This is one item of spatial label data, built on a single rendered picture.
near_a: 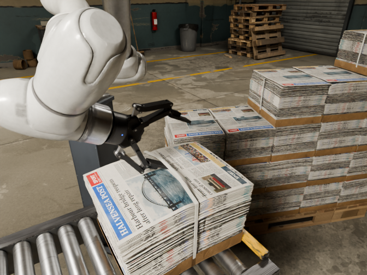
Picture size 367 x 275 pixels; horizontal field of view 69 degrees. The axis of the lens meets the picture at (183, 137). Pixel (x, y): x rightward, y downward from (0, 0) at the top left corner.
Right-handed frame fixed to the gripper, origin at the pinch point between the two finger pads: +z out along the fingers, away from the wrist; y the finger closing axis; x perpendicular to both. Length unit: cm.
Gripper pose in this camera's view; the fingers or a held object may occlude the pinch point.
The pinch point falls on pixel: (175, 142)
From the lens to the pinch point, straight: 73.0
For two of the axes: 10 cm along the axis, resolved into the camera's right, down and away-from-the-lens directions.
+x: 5.4, 4.0, -7.4
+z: 7.4, 1.9, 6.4
